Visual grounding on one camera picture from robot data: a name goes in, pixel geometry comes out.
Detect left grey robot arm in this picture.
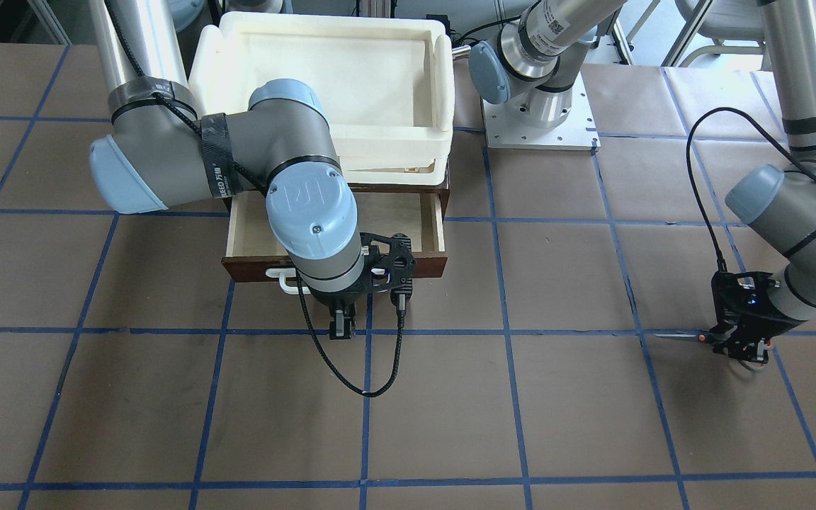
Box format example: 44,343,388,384
467,1,816,367

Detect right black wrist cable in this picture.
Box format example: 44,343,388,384
296,273,409,399

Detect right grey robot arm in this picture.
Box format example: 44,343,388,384
89,1,366,339

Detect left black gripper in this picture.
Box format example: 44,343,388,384
709,271,802,355

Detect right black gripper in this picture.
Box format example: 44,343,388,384
309,280,370,340

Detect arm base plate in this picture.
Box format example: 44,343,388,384
480,75,601,152

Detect dark brown wooden cabinet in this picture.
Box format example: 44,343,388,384
222,159,451,213

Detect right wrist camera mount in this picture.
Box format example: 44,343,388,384
359,232,417,319

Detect grey orange scissors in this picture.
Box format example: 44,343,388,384
654,331,773,373

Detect cream plastic tray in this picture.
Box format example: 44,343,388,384
188,11,455,186

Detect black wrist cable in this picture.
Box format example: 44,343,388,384
296,273,409,399
686,106,816,273

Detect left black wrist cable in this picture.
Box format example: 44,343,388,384
686,106,816,273

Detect light wooden drawer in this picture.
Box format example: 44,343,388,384
222,190,450,282

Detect brown gridded table mat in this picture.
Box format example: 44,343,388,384
0,45,816,509

